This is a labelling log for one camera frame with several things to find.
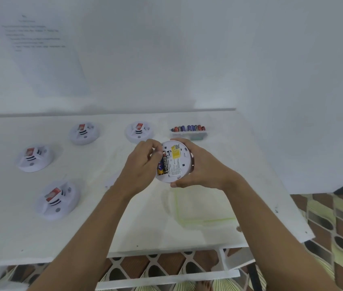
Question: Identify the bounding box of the person's left hand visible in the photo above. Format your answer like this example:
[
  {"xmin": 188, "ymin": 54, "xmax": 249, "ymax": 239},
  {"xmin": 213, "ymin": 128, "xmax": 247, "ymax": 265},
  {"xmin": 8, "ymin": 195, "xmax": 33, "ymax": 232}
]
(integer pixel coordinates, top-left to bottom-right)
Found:
[{"xmin": 112, "ymin": 138, "xmax": 163, "ymax": 200}]

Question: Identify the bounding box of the person's right hand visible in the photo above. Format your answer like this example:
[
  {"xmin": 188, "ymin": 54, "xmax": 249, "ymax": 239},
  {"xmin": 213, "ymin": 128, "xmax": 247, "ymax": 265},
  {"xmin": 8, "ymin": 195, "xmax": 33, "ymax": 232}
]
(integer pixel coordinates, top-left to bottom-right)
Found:
[{"xmin": 170, "ymin": 137, "xmax": 236, "ymax": 191}]

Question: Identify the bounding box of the white round smoke detector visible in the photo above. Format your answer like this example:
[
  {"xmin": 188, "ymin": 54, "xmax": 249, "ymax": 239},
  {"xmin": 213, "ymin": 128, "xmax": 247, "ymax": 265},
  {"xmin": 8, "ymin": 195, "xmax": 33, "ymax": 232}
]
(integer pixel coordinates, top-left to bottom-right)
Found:
[
  {"xmin": 69, "ymin": 122, "xmax": 101, "ymax": 146},
  {"xmin": 35, "ymin": 180, "xmax": 81, "ymax": 221},
  {"xmin": 15, "ymin": 144, "xmax": 54, "ymax": 173},
  {"xmin": 153, "ymin": 140, "xmax": 196, "ymax": 183},
  {"xmin": 125, "ymin": 121, "xmax": 155, "ymax": 145}
]

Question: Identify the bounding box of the large green-rimmed clear lid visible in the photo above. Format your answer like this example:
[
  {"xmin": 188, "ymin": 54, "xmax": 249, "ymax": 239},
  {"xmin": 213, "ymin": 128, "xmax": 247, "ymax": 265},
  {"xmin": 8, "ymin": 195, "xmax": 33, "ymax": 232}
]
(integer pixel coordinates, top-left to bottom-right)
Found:
[{"xmin": 173, "ymin": 188, "xmax": 239, "ymax": 229}]

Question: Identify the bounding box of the row of batteries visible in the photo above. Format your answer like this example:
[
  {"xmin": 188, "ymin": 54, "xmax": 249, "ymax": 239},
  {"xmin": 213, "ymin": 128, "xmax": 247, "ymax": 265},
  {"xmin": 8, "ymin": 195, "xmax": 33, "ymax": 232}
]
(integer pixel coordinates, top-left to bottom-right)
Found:
[{"xmin": 171, "ymin": 124, "xmax": 206, "ymax": 133}]

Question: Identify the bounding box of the small clear plastic container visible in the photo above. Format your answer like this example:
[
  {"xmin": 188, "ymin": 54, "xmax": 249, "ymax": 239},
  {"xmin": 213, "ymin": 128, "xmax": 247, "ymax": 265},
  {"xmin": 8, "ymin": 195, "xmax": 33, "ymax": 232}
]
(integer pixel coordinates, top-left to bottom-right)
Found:
[{"xmin": 170, "ymin": 124, "xmax": 208, "ymax": 141}]

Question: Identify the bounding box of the person's left forearm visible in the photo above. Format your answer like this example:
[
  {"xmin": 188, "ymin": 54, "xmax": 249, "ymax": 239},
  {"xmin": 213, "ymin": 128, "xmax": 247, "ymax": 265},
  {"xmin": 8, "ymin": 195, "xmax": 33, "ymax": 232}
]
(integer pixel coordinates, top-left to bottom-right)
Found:
[{"xmin": 29, "ymin": 186, "xmax": 131, "ymax": 291}]

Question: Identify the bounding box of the person's right forearm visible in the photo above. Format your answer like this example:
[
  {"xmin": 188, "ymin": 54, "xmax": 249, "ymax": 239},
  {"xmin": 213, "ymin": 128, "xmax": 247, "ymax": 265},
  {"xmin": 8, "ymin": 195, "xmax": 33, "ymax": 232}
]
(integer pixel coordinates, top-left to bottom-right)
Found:
[{"xmin": 220, "ymin": 175, "xmax": 342, "ymax": 291}]

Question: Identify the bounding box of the black metal leg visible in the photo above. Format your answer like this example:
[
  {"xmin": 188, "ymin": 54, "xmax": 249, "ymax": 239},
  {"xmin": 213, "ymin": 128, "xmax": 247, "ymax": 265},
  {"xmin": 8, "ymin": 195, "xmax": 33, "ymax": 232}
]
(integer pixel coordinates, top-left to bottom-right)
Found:
[{"xmin": 246, "ymin": 263, "xmax": 263, "ymax": 291}]

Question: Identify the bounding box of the printed white paper sheet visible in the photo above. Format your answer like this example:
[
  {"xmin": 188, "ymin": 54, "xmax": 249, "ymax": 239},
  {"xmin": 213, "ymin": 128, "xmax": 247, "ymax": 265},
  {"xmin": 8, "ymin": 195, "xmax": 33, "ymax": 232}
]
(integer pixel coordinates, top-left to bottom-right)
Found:
[{"xmin": 0, "ymin": 6, "xmax": 92, "ymax": 97}]

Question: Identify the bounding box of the white metal table frame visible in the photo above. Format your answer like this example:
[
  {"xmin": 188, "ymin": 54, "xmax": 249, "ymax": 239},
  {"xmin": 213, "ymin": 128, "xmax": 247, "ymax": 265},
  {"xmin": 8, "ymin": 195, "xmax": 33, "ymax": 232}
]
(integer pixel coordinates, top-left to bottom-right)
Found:
[{"xmin": 0, "ymin": 245, "xmax": 262, "ymax": 291}]

